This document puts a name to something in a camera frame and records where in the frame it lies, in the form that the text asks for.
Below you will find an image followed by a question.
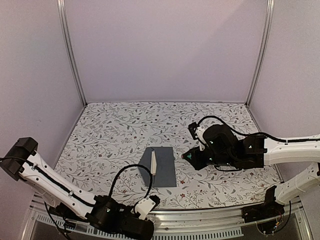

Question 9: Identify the aluminium slotted front rail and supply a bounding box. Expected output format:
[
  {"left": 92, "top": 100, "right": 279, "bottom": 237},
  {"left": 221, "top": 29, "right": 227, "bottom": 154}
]
[{"left": 21, "top": 194, "right": 315, "bottom": 240}]

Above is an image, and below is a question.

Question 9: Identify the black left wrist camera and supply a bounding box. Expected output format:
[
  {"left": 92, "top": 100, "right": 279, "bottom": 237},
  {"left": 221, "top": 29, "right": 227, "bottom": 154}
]
[{"left": 149, "top": 195, "right": 161, "bottom": 207}]

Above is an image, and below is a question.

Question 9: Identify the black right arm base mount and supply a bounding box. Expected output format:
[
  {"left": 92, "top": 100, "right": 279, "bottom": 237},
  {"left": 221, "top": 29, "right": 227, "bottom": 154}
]
[{"left": 241, "top": 186, "right": 285, "bottom": 223}]

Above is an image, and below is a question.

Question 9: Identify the grey-blue envelope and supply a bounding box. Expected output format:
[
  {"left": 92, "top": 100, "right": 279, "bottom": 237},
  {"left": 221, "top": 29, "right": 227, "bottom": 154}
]
[{"left": 138, "top": 146, "right": 177, "bottom": 188}]

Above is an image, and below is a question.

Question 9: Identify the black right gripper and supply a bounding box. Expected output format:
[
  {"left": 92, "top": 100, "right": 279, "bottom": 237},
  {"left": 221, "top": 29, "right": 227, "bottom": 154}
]
[{"left": 183, "top": 145, "right": 236, "bottom": 170}]

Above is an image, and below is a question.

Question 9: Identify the aluminium frame post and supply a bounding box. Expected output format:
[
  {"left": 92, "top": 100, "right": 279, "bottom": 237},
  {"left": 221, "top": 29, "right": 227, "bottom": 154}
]
[
  {"left": 245, "top": 0, "right": 275, "bottom": 109},
  {"left": 56, "top": 0, "right": 88, "bottom": 107}
]

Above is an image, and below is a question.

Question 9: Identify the beige lined letter paper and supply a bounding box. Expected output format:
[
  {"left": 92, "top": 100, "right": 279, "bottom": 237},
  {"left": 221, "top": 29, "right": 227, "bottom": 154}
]
[{"left": 150, "top": 149, "right": 157, "bottom": 176}]

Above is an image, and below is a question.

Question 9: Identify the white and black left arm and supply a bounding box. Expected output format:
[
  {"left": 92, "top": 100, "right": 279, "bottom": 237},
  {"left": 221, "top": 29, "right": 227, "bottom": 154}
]
[{"left": 0, "top": 137, "right": 160, "bottom": 240}]

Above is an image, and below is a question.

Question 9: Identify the left aluminium frame post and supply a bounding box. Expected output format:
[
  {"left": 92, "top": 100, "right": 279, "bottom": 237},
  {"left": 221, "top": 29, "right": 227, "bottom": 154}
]
[{"left": 56, "top": 0, "right": 88, "bottom": 107}]

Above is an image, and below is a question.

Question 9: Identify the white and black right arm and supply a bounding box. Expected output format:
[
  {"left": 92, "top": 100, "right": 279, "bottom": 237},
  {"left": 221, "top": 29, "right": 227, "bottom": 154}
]
[{"left": 181, "top": 122, "right": 320, "bottom": 218}]

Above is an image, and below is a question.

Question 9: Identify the black camera cable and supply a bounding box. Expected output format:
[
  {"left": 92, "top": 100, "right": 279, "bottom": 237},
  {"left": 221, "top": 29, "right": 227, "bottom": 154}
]
[
  {"left": 197, "top": 115, "right": 247, "bottom": 137},
  {"left": 108, "top": 163, "right": 154, "bottom": 201}
]

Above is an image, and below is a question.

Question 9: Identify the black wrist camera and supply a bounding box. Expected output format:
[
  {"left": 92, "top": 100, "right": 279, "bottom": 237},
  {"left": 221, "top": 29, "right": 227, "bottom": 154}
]
[
  {"left": 188, "top": 122, "right": 199, "bottom": 140},
  {"left": 149, "top": 195, "right": 161, "bottom": 207}
]

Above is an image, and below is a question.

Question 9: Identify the right aluminium frame post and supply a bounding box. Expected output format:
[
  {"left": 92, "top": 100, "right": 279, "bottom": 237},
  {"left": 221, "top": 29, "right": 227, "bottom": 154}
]
[{"left": 245, "top": 0, "right": 275, "bottom": 109}]

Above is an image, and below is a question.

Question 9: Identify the black left camera cable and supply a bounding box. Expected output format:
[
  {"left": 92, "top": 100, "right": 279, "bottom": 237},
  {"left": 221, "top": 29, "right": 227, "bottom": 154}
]
[{"left": 108, "top": 163, "right": 154, "bottom": 201}]

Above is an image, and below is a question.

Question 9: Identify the green glue stick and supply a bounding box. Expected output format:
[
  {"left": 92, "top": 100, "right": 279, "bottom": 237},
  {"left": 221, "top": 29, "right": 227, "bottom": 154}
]
[{"left": 181, "top": 153, "right": 192, "bottom": 161}]

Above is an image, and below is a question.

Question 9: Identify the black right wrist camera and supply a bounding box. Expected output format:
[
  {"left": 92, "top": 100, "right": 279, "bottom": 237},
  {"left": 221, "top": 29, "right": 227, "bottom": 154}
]
[{"left": 188, "top": 122, "right": 199, "bottom": 140}]

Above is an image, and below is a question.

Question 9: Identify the black right camera cable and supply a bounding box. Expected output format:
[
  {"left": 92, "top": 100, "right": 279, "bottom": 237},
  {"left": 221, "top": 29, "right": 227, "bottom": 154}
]
[{"left": 197, "top": 115, "right": 247, "bottom": 137}]

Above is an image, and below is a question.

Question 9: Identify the floral patterned table mat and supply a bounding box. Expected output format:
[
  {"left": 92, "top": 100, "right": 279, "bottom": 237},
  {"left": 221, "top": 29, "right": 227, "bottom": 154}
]
[{"left": 54, "top": 102, "right": 280, "bottom": 210}]

